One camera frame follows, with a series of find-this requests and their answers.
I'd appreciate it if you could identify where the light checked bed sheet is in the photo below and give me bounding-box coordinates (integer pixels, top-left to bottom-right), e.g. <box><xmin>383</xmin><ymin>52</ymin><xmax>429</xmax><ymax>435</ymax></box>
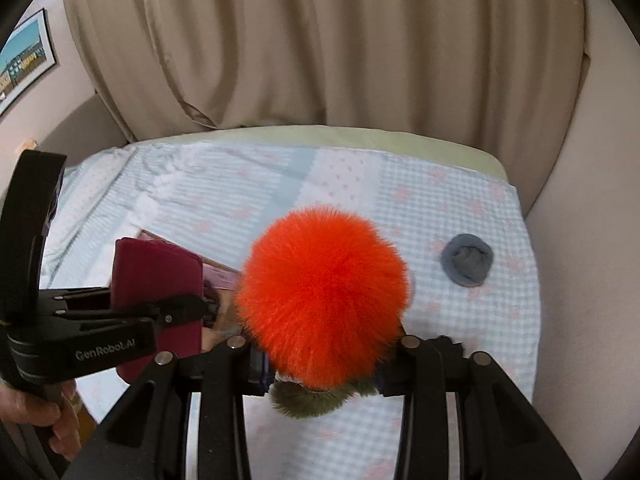
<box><xmin>39</xmin><ymin>132</ymin><xmax>545</xmax><ymax>480</ymax></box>

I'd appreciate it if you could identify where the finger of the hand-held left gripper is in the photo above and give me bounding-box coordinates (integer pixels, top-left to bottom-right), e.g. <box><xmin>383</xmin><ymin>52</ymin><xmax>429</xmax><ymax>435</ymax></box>
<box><xmin>54</xmin><ymin>287</ymin><xmax>212</xmax><ymax>328</ymax></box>

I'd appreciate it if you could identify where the orange fluffy pom-pom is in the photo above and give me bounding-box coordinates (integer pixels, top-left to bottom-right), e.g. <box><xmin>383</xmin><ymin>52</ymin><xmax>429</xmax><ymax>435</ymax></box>
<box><xmin>234</xmin><ymin>204</ymin><xmax>414</xmax><ymax>392</ymax></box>

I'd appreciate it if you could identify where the person's left hand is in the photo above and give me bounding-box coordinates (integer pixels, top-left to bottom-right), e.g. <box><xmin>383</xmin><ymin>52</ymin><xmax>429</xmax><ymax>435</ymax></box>
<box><xmin>0</xmin><ymin>379</ymin><xmax>84</xmax><ymax>462</ymax></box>

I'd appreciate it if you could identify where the grey rolled sock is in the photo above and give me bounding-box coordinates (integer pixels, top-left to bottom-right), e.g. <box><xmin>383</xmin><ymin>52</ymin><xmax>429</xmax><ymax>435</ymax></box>
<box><xmin>439</xmin><ymin>233</ymin><xmax>494</xmax><ymax>289</ymax></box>

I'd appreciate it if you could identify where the beige curtain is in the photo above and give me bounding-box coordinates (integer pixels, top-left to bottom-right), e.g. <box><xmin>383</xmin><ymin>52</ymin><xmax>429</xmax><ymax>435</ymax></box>
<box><xmin>60</xmin><ymin>0</ymin><xmax>592</xmax><ymax>150</ymax></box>

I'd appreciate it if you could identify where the framed wall picture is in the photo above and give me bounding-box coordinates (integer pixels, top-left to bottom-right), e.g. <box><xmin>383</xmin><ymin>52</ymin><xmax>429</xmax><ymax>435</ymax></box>
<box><xmin>0</xmin><ymin>7</ymin><xmax>61</xmax><ymax>119</ymax></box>

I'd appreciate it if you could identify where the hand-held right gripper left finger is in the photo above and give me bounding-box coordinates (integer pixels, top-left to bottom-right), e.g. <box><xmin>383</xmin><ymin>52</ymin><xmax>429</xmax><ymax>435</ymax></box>
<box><xmin>65</xmin><ymin>335</ymin><xmax>274</xmax><ymax>480</ymax></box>

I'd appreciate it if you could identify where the olive green fluffy pom-pom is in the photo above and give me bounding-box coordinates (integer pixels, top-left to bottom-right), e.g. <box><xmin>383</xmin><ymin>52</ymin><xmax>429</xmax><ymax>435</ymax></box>
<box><xmin>269</xmin><ymin>376</ymin><xmax>382</xmax><ymax>419</ymax></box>

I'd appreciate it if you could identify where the maroon cloth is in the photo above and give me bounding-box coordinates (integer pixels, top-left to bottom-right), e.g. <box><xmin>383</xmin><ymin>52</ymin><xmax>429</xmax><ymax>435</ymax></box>
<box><xmin>109</xmin><ymin>237</ymin><xmax>205</xmax><ymax>384</ymax></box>

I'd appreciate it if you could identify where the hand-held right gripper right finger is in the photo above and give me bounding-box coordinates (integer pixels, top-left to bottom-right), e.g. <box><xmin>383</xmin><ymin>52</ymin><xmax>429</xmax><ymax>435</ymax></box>
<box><xmin>378</xmin><ymin>335</ymin><xmax>582</xmax><ymax>480</ymax></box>

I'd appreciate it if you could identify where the pale green mattress cover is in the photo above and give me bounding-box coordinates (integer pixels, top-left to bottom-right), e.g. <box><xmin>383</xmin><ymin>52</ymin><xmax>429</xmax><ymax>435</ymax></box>
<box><xmin>119</xmin><ymin>124</ymin><xmax>517</xmax><ymax>187</ymax></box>

